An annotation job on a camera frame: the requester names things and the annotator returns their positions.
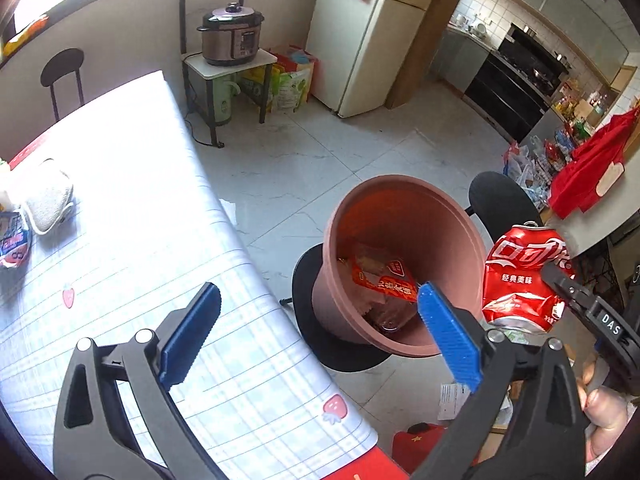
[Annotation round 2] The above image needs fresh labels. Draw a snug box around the crushed red cola can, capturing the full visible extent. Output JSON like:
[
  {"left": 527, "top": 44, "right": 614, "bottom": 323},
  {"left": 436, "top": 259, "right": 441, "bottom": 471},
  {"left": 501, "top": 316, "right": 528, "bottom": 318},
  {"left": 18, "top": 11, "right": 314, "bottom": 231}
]
[{"left": 482, "top": 221, "right": 575, "bottom": 334}]

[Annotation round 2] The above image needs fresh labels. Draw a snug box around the red peanut snack bag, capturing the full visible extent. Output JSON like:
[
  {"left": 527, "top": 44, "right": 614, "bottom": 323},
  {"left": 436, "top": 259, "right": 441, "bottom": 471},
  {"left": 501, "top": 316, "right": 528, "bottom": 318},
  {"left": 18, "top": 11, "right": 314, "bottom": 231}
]
[{"left": 348, "top": 243, "right": 418, "bottom": 302}]

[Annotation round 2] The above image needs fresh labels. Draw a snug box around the blue white snack wrapper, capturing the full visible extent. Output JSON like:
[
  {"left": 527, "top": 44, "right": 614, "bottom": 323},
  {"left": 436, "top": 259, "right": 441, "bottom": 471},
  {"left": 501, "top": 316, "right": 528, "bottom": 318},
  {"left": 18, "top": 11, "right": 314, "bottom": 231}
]
[{"left": 0, "top": 211, "right": 32, "bottom": 269}]

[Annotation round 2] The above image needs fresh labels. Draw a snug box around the grey scrubbing pad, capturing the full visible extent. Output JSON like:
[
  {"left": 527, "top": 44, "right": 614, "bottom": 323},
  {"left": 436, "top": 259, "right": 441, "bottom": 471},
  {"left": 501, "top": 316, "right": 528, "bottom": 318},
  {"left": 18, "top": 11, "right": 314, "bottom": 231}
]
[{"left": 21, "top": 158, "right": 75, "bottom": 236}]

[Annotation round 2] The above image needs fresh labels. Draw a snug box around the black kitchen stove oven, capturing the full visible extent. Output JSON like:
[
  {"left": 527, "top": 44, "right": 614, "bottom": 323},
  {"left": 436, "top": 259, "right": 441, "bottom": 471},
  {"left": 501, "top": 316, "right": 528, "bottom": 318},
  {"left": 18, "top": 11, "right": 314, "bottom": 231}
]
[{"left": 464, "top": 25, "right": 570, "bottom": 142}]

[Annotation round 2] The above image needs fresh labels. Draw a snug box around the right hand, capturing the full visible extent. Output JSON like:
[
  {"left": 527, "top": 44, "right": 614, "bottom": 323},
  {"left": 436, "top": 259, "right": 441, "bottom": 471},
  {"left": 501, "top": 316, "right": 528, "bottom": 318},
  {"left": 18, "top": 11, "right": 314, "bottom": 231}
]
[{"left": 577, "top": 353, "right": 637, "bottom": 474}]

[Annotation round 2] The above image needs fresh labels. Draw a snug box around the red hanging apron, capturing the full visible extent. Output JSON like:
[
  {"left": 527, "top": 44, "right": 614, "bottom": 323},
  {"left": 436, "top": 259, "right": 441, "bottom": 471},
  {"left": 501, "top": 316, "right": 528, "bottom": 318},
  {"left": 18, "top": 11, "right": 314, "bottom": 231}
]
[{"left": 549, "top": 107, "right": 639, "bottom": 219}]

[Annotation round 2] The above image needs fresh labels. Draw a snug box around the terracotta plastic pot bin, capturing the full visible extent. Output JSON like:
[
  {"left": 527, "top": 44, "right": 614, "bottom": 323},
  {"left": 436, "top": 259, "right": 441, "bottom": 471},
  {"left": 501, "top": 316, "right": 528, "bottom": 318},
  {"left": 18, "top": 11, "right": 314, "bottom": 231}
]
[{"left": 311, "top": 174, "right": 486, "bottom": 358}]

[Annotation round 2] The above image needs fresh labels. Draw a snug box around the black round stool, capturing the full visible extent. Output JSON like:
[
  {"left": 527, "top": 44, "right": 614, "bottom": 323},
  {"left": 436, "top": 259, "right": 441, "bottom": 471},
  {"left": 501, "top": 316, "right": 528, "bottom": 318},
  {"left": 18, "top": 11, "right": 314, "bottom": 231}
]
[{"left": 280, "top": 243, "right": 390, "bottom": 373}]

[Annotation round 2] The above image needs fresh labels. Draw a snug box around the cream refrigerator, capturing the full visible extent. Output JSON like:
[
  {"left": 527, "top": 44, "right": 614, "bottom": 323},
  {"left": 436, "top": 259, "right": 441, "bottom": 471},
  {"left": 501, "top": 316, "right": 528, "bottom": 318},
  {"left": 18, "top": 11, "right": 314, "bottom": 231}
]
[{"left": 305, "top": 0, "right": 432, "bottom": 118}]

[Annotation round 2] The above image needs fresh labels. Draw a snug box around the colourful gift bag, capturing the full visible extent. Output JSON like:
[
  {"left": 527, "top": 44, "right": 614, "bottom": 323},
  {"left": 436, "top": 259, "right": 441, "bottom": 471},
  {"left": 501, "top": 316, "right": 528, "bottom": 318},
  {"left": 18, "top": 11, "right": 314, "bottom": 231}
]
[{"left": 271, "top": 46, "right": 317, "bottom": 112}]

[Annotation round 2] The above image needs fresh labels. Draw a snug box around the small white side table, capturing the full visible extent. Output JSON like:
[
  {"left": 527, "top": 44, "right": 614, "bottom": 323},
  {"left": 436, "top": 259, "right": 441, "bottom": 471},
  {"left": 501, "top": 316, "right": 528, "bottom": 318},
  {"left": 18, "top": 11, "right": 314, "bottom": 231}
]
[{"left": 181, "top": 49, "right": 278, "bottom": 148}]

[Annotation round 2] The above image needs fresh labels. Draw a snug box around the black chair by window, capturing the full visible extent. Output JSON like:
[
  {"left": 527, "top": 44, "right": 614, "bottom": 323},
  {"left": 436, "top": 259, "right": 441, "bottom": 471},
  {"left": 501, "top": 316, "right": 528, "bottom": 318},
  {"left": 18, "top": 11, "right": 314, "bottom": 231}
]
[{"left": 40, "top": 48, "right": 86, "bottom": 122}]

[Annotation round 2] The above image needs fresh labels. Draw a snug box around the yellow snack bag on sill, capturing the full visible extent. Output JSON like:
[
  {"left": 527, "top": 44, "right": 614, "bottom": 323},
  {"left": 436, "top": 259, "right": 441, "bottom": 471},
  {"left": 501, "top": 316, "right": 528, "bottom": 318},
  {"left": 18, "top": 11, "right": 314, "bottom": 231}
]
[{"left": 2, "top": 14, "right": 49, "bottom": 58}]

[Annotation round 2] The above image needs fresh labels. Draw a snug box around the electric pressure cooker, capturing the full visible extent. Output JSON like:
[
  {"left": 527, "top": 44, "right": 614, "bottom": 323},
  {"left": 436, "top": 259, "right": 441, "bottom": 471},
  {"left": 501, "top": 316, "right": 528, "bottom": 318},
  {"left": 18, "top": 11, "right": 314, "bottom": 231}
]
[{"left": 198, "top": 2, "right": 265, "bottom": 66}]

